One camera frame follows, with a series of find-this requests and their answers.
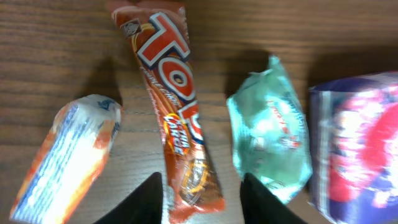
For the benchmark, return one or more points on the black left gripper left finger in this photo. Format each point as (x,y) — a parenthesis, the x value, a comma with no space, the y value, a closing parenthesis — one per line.
(142,206)

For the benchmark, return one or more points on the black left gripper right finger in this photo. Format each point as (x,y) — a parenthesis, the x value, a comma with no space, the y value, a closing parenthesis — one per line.
(260,206)

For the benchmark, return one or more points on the green snack packet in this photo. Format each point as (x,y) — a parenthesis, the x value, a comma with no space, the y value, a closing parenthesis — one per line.
(270,132)

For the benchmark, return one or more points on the orange white tissue pack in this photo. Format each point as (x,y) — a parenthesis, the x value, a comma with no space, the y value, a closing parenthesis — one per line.
(70,159)

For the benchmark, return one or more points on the pink purple liner pack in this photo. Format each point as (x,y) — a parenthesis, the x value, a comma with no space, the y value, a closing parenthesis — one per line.
(353,144)

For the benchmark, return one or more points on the orange chocolate bar wrapper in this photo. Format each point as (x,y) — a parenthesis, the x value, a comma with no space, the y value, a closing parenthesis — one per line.
(158,35)

